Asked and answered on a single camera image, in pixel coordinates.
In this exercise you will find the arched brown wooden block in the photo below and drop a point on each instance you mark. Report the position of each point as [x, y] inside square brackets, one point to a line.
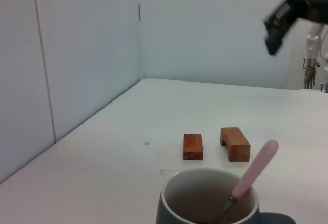
[238, 147]

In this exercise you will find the grey metal stand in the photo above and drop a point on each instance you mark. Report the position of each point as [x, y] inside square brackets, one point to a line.
[325, 87]

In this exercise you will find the flat brown wooden block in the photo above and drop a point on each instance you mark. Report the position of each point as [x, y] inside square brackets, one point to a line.
[193, 147]

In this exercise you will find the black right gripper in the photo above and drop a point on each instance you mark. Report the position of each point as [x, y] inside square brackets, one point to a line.
[315, 1]

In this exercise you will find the grey ceramic cup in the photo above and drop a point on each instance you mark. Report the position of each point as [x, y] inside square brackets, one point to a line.
[184, 193]

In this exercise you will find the white humanoid arm with hand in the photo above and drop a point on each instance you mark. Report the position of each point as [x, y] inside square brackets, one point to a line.
[313, 47]

